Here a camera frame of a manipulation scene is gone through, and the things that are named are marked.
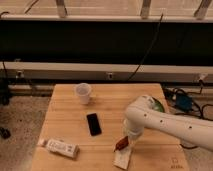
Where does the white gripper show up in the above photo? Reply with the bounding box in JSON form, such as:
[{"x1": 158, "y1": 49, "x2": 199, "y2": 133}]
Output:
[{"x1": 123, "y1": 119, "x2": 144, "y2": 140}]

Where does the red pepper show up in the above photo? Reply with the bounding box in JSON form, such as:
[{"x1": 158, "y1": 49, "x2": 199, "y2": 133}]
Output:
[{"x1": 115, "y1": 136, "x2": 129, "y2": 150}]

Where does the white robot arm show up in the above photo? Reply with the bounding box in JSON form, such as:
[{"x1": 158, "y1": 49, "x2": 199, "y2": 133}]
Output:
[{"x1": 124, "y1": 95, "x2": 213, "y2": 151}]

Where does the green bowl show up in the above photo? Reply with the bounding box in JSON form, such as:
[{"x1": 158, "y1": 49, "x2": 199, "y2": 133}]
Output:
[{"x1": 152, "y1": 98, "x2": 165, "y2": 112}]

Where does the black smartphone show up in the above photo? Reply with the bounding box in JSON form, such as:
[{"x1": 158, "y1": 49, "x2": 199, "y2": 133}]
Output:
[{"x1": 87, "y1": 113, "x2": 102, "y2": 136}]

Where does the blue power box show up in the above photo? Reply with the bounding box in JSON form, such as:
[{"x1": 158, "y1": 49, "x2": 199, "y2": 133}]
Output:
[{"x1": 175, "y1": 94, "x2": 192, "y2": 111}]

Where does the white plastic cup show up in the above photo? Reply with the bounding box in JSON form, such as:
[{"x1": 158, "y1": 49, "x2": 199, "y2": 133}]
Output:
[{"x1": 74, "y1": 83, "x2": 92, "y2": 105}]

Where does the white tube package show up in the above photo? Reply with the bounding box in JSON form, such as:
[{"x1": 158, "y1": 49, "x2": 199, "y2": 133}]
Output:
[{"x1": 37, "y1": 139, "x2": 79, "y2": 159}]

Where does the black cable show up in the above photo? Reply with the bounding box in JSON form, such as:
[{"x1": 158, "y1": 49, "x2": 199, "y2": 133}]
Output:
[{"x1": 124, "y1": 12, "x2": 165, "y2": 83}]

